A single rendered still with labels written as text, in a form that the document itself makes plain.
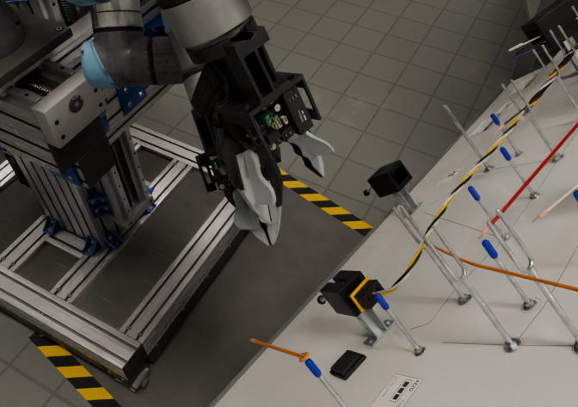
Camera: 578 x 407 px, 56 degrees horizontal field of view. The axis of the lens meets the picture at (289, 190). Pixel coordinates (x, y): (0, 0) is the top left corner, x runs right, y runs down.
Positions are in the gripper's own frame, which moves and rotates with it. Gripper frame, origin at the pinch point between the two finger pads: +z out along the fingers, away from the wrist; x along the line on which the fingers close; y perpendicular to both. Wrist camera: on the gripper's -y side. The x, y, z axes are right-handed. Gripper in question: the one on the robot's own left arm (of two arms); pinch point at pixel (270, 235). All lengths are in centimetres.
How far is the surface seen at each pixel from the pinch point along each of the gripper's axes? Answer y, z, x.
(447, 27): -260, -63, 24
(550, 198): -7.8, 6.9, 37.0
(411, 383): 16.2, 18.0, 17.8
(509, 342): 17.9, 14.9, 28.7
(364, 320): 5.6, 13.5, 11.3
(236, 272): -106, 18, -70
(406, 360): 11.9, 17.2, 16.8
